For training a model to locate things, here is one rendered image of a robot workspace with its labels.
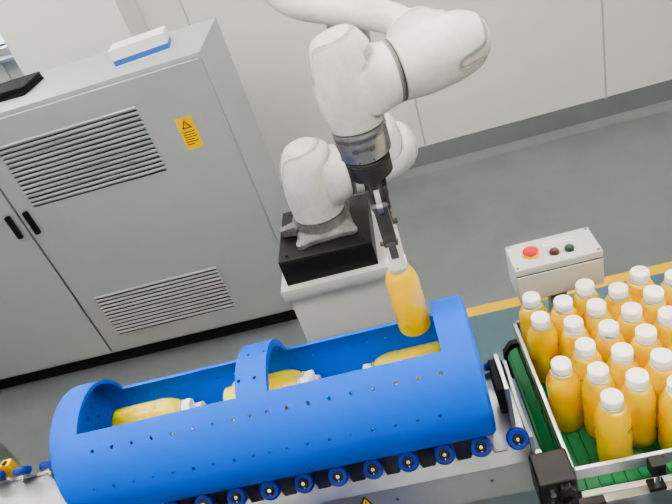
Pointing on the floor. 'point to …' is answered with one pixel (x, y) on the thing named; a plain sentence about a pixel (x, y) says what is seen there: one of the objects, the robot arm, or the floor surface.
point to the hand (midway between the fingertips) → (393, 248)
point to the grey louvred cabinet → (134, 211)
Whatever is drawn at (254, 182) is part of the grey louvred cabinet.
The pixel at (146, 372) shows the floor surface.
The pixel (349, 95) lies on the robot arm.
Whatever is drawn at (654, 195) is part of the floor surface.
